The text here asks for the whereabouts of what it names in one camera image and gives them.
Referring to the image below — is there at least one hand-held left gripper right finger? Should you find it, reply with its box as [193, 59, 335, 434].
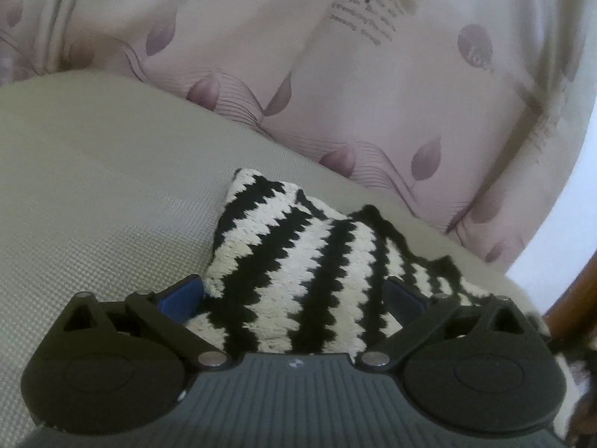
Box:
[357, 276, 543, 369]

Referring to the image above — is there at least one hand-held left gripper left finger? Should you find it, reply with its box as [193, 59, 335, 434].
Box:
[60, 274, 233, 370]

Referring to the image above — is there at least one black white striped knitted garment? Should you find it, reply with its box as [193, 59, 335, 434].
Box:
[184, 168, 495, 358]

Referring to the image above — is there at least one brown wooden furniture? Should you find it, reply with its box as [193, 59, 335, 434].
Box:
[543, 252, 597, 351]

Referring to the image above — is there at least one leaf-patterned pink curtain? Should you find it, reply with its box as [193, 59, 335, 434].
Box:
[0, 0, 597, 276]

